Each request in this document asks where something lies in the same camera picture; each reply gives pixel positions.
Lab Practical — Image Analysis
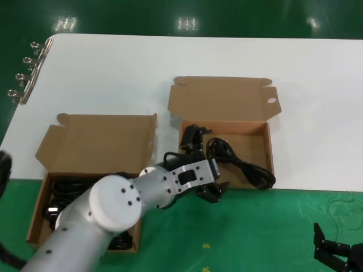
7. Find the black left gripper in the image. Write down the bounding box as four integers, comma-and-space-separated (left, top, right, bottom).
180, 124, 230, 204

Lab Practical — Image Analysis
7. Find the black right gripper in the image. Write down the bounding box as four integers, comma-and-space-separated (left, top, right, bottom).
313, 222, 363, 272

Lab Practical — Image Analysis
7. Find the open brown cardboard box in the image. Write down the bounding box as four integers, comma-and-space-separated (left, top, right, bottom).
26, 113, 158, 253
167, 75, 282, 190

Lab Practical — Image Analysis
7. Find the green table cloth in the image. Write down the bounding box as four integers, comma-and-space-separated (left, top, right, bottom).
0, 178, 363, 272

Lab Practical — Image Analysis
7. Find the silver metal binder clip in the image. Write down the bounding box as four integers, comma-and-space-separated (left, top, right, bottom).
22, 55, 48, 71
30, 39, 54, 56
7, 86, 33, 105
14, 72, 40, 88

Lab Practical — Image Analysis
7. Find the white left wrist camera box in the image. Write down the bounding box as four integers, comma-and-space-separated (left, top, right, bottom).
209, 159, 221, 180

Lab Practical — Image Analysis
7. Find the black arm hose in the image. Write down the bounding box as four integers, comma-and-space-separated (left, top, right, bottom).
0, 150, 27, 270

